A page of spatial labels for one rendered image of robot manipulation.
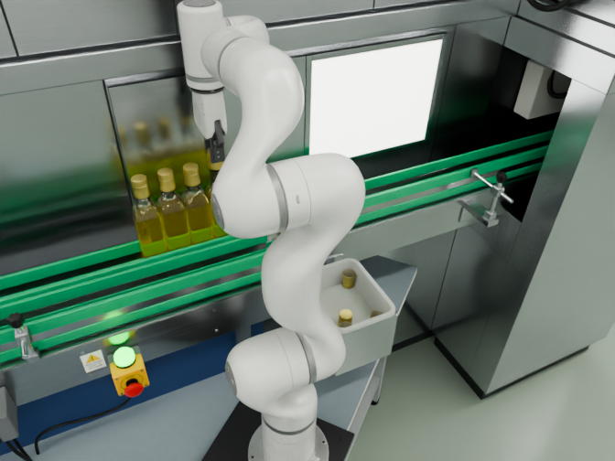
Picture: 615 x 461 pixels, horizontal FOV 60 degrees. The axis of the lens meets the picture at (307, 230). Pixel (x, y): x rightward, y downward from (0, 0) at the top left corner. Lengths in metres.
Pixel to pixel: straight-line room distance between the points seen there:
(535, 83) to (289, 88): 1.26
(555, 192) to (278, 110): 1.17
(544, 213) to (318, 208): 1.14
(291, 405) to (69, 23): 0.88
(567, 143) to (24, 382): 1.50
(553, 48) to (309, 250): 1.07
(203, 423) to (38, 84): 0.87
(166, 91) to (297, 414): 0.75
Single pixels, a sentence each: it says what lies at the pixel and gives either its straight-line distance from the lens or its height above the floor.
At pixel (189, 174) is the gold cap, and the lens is 1.22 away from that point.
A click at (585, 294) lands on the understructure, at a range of 2.31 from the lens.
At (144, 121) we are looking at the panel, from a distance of 1.29.
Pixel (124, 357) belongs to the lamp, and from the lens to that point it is 1.26.
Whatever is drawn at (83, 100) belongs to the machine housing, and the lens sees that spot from 1.28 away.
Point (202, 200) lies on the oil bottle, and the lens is 1.25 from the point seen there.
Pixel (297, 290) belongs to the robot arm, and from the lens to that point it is 0.84.
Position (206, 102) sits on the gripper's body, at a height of 1.50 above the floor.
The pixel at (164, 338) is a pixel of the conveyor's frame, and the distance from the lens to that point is 1.32.
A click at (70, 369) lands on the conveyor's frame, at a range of 1.32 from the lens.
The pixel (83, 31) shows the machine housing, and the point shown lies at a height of 1.60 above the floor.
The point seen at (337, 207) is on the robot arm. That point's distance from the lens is 0.76.
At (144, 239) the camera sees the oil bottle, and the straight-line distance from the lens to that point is 1.27.
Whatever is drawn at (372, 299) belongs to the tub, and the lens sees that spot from 1.40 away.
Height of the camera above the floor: 1.97
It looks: 39 degrees down
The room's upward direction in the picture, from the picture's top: 2 degrees clockwise
